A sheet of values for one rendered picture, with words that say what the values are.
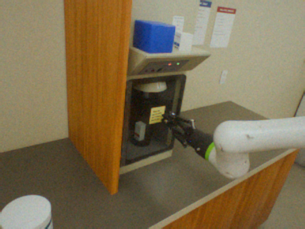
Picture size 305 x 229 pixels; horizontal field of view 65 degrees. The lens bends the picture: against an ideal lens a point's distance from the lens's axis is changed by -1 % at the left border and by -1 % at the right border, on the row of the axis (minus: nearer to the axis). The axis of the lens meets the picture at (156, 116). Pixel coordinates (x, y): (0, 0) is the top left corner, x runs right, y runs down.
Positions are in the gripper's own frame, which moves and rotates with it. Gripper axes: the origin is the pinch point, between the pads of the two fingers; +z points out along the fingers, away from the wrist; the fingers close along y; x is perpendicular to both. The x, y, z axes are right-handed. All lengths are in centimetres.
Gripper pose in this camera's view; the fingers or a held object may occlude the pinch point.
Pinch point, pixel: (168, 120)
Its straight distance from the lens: 107.1
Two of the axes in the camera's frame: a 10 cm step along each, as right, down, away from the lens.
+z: -6.0, -4.2, 6.8
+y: 1.3, -8.9, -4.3
